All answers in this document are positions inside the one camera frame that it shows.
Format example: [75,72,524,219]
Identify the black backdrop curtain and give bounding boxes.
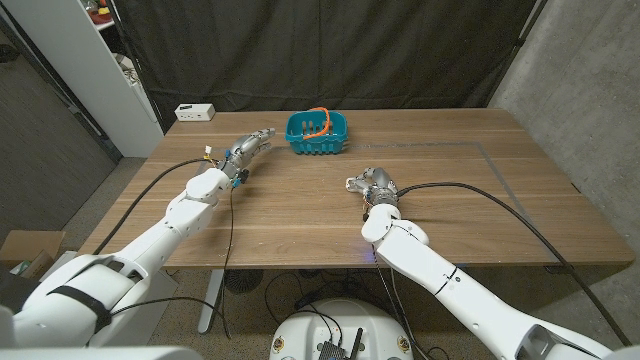
[112,0,539,134]

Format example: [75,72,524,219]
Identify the brown cardboard box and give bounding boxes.
[0,229,67,278]

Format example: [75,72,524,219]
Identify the white table leg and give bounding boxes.
[197,268,226,335]

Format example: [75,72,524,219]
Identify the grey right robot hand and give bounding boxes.
[345,166,402,208]

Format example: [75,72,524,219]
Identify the black floor cable loop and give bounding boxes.
[263,269,351,326]

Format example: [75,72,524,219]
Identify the white cabinet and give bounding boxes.
[0,0,165,159]

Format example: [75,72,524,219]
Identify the orange cable loop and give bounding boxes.
[302,106,332,141]

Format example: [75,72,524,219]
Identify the teal plastic basket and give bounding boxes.
[284,109,350,156]

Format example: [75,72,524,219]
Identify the white power strip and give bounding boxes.
[174,103,217,122]

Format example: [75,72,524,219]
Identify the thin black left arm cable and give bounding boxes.
[108,187,238,341]

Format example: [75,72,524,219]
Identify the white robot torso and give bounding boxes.
[268,298,415,360]

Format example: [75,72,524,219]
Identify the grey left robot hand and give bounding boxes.
[222,127,277,189]

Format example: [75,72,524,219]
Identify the round black floor fan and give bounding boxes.
[223,269,265,294]

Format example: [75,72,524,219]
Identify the white paper sheet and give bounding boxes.
[42,249,80,284]

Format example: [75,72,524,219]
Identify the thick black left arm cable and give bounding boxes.
[92,157,222,257]

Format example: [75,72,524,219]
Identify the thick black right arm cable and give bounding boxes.
[397,181,633,348]

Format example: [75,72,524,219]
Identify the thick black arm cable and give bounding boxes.
[397,181,633,348]
[92,157,222,257]

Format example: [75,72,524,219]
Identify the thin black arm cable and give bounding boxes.
[108,187,238,341]
[369,249,432,360]

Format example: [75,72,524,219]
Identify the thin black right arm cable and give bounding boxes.
[369,249,432,360]

